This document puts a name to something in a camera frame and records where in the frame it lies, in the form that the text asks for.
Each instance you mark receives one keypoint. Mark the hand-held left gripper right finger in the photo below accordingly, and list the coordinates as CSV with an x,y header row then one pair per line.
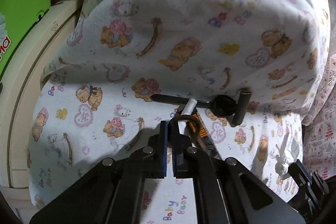
x,y
176,158

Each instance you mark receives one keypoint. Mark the pink floral curtain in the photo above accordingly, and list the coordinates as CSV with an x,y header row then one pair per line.
x,y
320,121

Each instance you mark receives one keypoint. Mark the bear print cloth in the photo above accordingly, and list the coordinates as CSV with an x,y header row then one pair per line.
x,y
197,16

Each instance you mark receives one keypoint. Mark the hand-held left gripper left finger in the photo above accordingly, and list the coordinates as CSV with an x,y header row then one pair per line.
x,y
164,153

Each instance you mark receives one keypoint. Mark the white tissue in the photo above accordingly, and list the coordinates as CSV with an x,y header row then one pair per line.
x,y
286,155

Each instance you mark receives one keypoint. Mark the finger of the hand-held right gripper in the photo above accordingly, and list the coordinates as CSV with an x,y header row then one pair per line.
x,y
321,184
302,176

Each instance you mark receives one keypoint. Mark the white paper tube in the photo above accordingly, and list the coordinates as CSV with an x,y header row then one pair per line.
x,y
189,108

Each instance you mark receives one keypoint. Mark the black orange wrapper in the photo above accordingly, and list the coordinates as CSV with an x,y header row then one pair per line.
x,y
203,140

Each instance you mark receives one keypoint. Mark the cream shelf unit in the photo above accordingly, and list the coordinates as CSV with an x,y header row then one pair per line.
x,y
31,61

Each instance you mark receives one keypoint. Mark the black measuring spoon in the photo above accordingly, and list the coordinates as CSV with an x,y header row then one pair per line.
x,y
225,107

